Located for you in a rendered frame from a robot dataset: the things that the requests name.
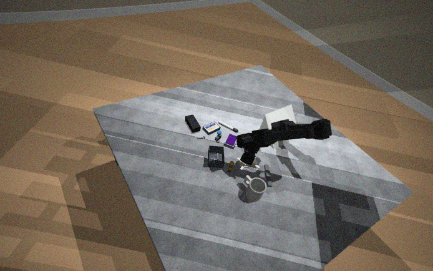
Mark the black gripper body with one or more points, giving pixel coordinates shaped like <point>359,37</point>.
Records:
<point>248,157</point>

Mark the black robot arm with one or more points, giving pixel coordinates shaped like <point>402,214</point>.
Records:
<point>285,130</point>

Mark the grey mug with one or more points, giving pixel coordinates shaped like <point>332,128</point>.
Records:
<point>255,189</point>

